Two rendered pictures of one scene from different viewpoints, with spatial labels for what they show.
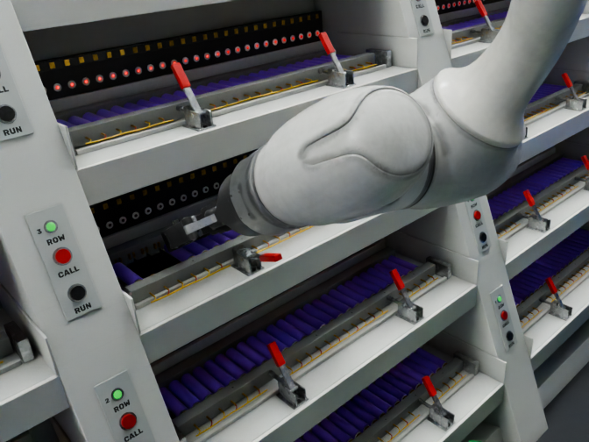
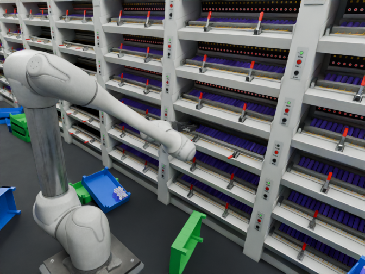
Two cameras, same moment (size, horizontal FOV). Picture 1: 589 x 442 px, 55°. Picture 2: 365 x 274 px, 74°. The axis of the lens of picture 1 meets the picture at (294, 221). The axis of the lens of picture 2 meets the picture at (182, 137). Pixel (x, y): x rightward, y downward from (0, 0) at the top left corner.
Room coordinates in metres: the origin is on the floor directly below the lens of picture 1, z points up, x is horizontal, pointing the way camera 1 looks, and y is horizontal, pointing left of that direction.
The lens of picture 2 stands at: (0.30, -1.17, 1.14)
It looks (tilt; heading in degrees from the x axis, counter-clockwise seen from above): 23 degrees down; 73
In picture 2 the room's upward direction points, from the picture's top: 5 degrees clockwise
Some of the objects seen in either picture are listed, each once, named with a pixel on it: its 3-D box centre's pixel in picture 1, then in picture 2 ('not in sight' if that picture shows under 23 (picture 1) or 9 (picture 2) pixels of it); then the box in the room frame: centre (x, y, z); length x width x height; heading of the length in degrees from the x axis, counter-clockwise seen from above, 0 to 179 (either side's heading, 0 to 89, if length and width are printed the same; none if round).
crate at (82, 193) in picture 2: not in sight; (94, 185); (0.14, 0.48, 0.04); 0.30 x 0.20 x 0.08; 35
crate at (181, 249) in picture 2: not in sight; (188, 243); (0.67, -0.24, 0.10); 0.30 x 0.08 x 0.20; 51
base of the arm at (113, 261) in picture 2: not in sight; (94, 261); (0.20, -0.39, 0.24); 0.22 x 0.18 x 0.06; 122
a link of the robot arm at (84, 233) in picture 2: not in sight; (87, 232); (0.18, -0.37, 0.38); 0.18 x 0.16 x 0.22; 132
